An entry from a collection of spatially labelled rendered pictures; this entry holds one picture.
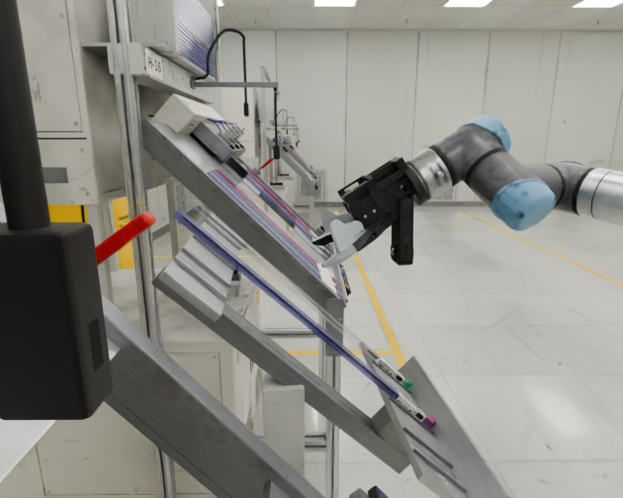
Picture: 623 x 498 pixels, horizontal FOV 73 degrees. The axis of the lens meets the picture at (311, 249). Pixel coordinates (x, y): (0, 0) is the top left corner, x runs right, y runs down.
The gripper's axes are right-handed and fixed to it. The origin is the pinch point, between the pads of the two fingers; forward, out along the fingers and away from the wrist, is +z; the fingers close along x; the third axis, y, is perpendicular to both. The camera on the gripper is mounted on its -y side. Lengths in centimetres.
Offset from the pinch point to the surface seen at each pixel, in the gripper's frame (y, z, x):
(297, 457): -20.4, 18.1, 14.1
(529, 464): -128, -21, -57
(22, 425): 14, 17, 45
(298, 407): -13.3, 13.4, 14.1
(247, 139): 34, 16, -400
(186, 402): 5.5, 14.5, 34.6
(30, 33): 70, 31, -47
